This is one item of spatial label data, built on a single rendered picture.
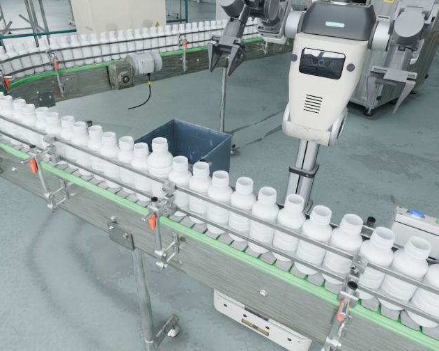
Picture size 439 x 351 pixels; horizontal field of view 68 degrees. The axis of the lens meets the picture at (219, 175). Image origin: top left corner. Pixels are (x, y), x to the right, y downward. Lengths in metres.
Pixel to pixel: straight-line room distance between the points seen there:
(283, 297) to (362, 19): 0.88
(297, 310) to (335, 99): 0.71
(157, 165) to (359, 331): 0.59
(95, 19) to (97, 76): 2.48
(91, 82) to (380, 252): 1.95
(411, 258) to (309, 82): 0.71
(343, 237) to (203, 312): 1.29
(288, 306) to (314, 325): 0.07
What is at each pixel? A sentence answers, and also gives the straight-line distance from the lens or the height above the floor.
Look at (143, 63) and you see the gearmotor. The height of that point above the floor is 1.01.
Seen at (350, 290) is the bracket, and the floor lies 1.10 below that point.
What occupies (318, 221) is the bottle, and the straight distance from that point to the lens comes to 0.68.
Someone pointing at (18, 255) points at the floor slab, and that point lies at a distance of 2.42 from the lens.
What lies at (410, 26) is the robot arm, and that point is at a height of 1.47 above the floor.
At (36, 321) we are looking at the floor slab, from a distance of 2.04.
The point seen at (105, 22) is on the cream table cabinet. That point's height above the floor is 0.83.
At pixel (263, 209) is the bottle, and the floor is 1.13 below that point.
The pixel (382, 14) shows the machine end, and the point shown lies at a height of 1.12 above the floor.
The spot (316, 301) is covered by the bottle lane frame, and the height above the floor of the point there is 0.96.
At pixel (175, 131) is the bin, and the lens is 1.57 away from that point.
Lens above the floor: 1.58
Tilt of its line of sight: 34 degrees down
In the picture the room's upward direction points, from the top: 3 degrees clockwise
